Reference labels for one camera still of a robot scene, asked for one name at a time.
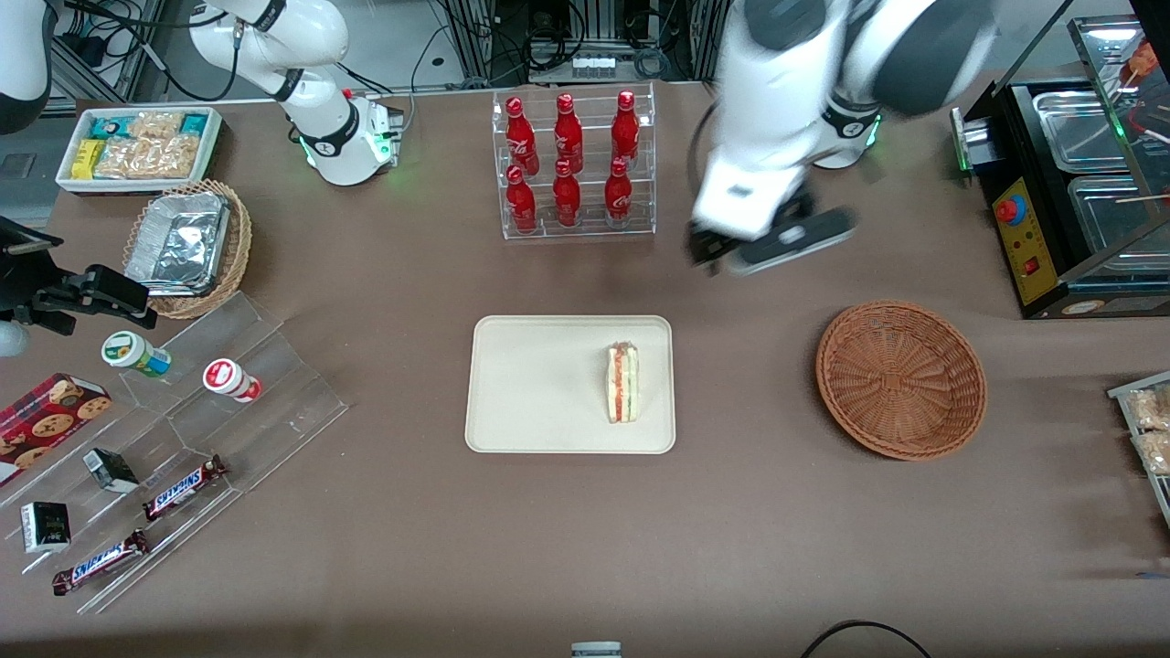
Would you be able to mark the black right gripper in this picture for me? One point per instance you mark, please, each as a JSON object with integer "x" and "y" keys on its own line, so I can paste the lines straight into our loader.
{"x": 27, "y": 285}

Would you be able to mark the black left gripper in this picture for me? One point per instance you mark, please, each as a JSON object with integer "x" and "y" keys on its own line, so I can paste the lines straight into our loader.
{"x": 701, "y": 246}

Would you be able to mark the triangular sandwich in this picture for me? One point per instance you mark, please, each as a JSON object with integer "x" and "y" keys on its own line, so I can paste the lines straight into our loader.
{"x": 623, "y": 384}

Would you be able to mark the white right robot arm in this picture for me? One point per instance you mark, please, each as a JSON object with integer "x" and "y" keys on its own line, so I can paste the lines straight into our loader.
{"x": 320, "y": 110}

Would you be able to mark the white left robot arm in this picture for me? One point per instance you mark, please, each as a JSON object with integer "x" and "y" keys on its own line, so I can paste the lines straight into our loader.
{"x": 786, "y": 110}

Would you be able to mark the light wicker basket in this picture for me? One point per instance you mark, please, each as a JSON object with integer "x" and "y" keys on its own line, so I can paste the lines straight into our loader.
{"x": 236, "y": 256}

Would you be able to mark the beige rectangular tray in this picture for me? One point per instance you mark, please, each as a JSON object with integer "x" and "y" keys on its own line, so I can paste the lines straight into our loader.
{"x": 539, "y": 384}

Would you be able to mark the brown round wicker basket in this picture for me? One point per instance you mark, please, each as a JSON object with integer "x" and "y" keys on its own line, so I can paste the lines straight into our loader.
{"x": 900, "y": 379}

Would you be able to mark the grey metal snack tray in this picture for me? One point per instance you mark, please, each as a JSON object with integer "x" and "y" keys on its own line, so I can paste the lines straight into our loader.
{"x": 1120, "y": 391}

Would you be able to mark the green lid cup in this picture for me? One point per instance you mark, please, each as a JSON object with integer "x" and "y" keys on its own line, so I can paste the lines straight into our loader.
{"x": 132, "y": 355}

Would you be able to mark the red cola bottle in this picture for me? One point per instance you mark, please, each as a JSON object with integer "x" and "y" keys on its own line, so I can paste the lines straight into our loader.
{"x": 625, "y": 130}
{"x": 567, "y": 199}
{"x": 568, "y": 135}
{"x": 521, "y": 203}
{"x": 521, "y": 137}
{"x": 619, "y": 196}

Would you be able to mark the aluminium foil container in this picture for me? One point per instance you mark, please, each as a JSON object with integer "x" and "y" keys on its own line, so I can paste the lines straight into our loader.
{"x": 178, "y": 242}

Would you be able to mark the clear acrylic bottle rack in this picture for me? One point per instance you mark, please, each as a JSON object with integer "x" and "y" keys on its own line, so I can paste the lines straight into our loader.
{"x": 590, "y": 230}

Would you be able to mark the red plaid cookie box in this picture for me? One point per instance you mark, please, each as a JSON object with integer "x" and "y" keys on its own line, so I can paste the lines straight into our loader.
{"x": 46, "y": 425}

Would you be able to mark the white rectangular snack bin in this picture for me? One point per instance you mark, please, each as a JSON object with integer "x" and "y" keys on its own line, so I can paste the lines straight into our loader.
{"x": 137, "y": 185}

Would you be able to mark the yellow snack packet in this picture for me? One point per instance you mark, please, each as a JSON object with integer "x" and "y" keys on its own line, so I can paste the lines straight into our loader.
{"x": 87, "y": 159}

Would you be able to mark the clear cracker packet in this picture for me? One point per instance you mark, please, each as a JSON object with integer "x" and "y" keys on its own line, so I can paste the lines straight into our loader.
{"x": 155, "y": 124}
{"x": 146, "y": 157}

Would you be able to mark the red lid cup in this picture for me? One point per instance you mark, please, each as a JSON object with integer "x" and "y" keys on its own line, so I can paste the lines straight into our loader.
{"x": 228, "y": 379}

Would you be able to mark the teal snack packet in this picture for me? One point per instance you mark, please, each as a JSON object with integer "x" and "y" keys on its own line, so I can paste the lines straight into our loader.
{"x": 110, "y": 126}
{"x": 194, "y": 124}

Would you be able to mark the clear acrylic stepped display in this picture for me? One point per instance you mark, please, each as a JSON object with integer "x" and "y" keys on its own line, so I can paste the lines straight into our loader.
{"x": 265, "y": 402}

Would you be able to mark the snickers chocolate bar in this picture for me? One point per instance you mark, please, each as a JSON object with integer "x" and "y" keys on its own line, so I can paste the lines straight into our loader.
{"x": 183, "y": 488}
{"x": 101, "y": 562}

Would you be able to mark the small black white box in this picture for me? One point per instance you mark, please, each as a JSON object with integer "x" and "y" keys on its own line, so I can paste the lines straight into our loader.
{"x": 46, "y": 527}

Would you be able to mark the white power strip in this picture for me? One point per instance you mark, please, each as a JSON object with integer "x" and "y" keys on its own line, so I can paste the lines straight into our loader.
{"x": 592, "y": 66}

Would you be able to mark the black food warmer appliance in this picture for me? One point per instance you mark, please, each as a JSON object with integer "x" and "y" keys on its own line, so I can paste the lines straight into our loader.
{"x": 1033, "y": 265}

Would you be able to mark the steel warmer pan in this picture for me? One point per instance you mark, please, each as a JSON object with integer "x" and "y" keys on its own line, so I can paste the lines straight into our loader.
{"x": 1079, "y": 128}
{"x": 1115, "y": 215}

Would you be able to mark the grey white device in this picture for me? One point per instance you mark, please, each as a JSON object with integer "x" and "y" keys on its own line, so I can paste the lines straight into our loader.
{"x": 596, "y": 650}

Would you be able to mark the clear pastry packet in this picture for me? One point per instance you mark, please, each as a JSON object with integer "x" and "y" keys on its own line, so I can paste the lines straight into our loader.
{"x": 1152, "y": 408}
{"x": 1156, "y": 452}

